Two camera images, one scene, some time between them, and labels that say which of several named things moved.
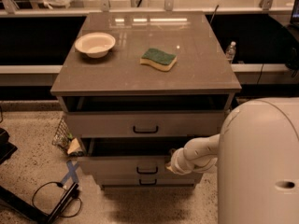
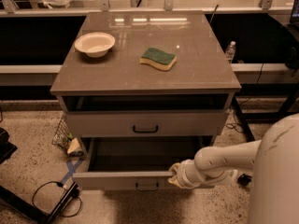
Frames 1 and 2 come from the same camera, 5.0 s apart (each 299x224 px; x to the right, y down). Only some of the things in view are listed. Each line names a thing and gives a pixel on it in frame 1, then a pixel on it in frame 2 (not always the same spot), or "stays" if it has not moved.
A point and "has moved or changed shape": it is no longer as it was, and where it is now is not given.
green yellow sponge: (164, 61) stays
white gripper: (177, 163) -> (186, 172)
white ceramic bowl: (95, 45) stays
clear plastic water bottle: (231, 51) stays
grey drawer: (131, 156) has moved or changed shape
